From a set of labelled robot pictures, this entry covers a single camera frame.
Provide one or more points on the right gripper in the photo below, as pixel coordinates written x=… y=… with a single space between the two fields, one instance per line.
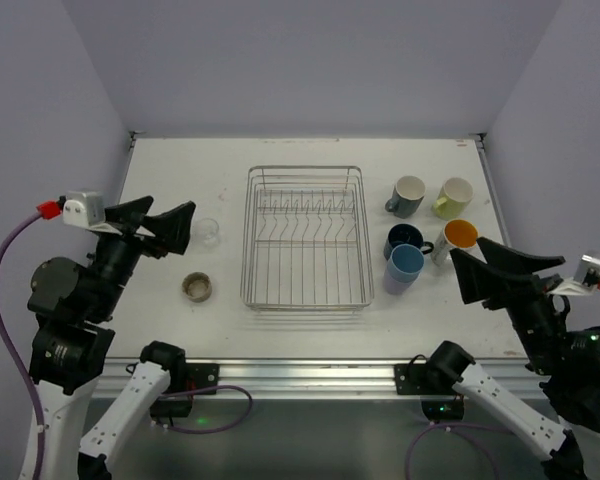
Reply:
x=515 y=288

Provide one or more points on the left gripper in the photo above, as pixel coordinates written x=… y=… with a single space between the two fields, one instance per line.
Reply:
x=136 y=238

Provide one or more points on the white floral mug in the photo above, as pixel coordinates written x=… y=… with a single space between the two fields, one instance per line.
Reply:
x=457 y=233

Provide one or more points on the clear glass cup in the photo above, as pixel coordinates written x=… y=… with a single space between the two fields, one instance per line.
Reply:
x=207 y=232

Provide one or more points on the beige speckled cup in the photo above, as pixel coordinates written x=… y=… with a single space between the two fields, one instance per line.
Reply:
x=197 y=287

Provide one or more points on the light green mug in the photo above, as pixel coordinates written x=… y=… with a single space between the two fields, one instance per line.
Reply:
x=455 y=195

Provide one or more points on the light blue tumbler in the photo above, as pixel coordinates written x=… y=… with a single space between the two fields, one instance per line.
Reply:
x=405 y=263

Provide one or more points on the dark blue mug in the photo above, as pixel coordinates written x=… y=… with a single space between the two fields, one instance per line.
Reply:
x=404 y=233

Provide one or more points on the teal grey mug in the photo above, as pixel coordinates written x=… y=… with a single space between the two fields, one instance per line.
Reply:
x=408 y=194

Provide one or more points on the lavender tumbler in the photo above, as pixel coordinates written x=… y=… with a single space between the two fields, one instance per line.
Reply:
x=395 y=287

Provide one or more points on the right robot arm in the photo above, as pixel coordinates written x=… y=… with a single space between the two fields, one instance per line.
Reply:
x=567 y=360

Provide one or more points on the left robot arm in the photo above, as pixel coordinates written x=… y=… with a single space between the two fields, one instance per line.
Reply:
x=72 y=303

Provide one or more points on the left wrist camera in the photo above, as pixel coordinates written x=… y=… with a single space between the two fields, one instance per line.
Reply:
x=85 y=209

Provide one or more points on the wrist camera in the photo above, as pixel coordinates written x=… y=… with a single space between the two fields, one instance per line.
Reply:
x=85 y=209
x=586 y=279

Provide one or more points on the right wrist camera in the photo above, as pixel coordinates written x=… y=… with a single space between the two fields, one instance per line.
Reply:
x=586 y=279

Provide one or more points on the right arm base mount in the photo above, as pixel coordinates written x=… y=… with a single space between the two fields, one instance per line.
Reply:
x=439 y=403

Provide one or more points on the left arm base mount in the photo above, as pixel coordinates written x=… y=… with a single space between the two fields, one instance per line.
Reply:
x=194 y=376

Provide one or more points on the wire dish rack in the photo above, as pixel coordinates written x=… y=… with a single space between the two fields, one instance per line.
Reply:
x=306 y=244

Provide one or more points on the aluminium rail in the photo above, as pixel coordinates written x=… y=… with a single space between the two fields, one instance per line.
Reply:
x=294 y=379

